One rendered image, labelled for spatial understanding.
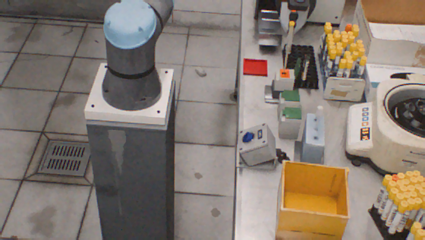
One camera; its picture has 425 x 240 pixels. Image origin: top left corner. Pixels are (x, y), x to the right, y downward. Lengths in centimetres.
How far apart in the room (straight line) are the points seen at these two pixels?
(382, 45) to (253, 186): 54
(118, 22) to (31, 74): 181
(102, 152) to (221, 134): 125
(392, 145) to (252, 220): 35
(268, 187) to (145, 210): 47
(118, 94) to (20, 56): 188
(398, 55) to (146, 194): 77
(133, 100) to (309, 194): 47
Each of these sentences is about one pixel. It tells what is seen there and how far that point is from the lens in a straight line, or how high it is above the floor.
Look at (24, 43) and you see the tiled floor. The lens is 330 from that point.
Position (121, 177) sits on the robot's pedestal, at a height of 69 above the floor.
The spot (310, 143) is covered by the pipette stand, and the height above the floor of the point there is 97.
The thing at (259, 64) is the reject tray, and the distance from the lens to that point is 158.
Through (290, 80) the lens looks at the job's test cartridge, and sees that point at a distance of 142.
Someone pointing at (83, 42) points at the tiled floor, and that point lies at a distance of 324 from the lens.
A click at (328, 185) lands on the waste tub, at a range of 122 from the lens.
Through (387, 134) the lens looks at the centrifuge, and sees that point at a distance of 127.
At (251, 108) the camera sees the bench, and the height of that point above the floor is 87.
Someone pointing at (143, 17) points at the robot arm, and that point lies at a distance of 129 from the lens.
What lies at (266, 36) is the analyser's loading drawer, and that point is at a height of 92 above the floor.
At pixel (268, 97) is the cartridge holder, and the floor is 89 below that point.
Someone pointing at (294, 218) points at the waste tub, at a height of 95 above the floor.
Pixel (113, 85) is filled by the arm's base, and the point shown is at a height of 96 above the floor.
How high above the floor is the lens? 180
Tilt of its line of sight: 42 degrees down
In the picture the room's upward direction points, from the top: 4 degrees clockwise
